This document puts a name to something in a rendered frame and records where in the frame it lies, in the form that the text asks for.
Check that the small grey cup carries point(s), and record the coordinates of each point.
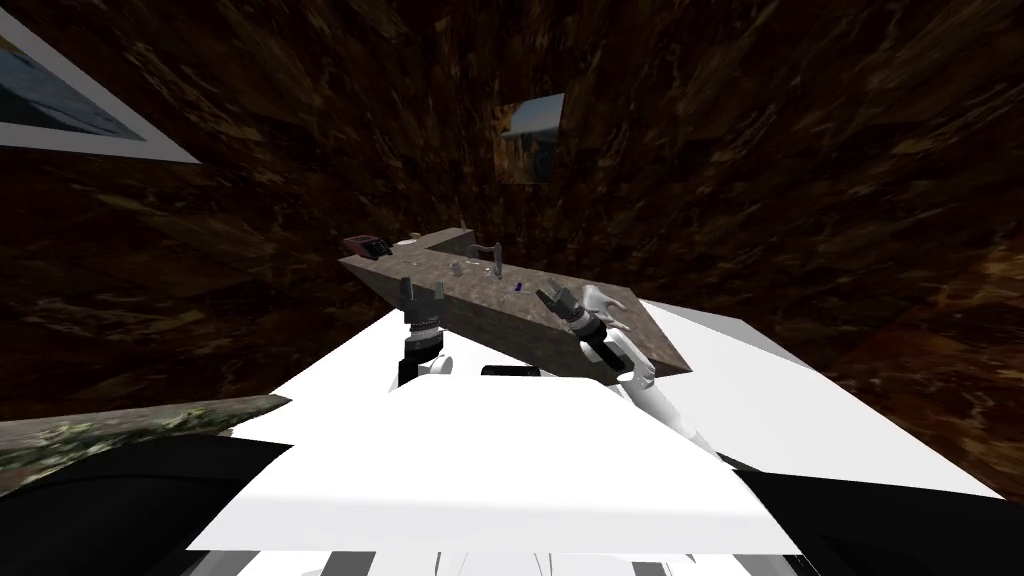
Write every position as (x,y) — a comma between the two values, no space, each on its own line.
(457,269)

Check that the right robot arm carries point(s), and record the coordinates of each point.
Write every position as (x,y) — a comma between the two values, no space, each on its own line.
(640,374)

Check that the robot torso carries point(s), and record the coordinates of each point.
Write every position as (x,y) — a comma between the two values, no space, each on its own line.
(496,464)

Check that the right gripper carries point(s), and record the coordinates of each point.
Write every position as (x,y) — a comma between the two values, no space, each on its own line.
(566,305)

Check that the dark red appliance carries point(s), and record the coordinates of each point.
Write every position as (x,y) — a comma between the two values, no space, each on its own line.
(366,246)

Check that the grey metal faucet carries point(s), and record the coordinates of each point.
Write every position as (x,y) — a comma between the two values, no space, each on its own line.
(490,256)

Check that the white framed wall picture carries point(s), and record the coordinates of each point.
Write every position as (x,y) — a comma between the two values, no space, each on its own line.
(72,136)

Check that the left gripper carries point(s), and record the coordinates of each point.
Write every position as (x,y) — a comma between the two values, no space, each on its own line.
(422,310)

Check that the white curved object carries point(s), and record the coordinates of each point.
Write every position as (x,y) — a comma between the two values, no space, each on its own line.
(602,302)

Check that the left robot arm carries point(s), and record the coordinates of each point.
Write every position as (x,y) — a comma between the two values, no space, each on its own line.
(421,346)

